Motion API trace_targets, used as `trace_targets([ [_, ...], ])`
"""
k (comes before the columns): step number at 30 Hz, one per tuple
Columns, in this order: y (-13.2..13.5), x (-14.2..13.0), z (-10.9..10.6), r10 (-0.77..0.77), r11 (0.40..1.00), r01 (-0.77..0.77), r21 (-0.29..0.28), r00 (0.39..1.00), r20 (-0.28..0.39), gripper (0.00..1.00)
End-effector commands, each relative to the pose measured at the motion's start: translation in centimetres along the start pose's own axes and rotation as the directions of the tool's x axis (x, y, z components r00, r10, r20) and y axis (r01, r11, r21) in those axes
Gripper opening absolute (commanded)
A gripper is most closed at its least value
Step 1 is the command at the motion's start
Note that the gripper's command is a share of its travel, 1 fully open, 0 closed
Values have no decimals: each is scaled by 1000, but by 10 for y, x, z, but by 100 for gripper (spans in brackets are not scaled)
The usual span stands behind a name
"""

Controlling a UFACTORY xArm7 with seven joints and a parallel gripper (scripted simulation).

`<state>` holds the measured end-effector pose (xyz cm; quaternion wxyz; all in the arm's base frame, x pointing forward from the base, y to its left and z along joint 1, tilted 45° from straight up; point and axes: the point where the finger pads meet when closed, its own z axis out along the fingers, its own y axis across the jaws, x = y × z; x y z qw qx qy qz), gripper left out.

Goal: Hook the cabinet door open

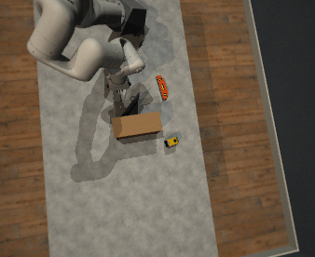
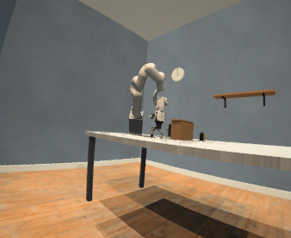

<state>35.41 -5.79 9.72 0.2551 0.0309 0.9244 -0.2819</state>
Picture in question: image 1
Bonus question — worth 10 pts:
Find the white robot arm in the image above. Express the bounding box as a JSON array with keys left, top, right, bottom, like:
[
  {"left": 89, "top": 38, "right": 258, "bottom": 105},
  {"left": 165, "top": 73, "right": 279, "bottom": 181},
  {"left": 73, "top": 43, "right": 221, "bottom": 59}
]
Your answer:
[{"left": 27, "top": 0, "right": 145, "bottom": 86}]

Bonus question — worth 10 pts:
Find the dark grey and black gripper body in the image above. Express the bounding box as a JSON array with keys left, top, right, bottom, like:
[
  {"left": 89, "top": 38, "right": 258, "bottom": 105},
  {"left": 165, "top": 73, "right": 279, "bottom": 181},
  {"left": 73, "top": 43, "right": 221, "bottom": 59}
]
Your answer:
[{"left": 108, "top": 76, "right": 130, "bottom": 90}]

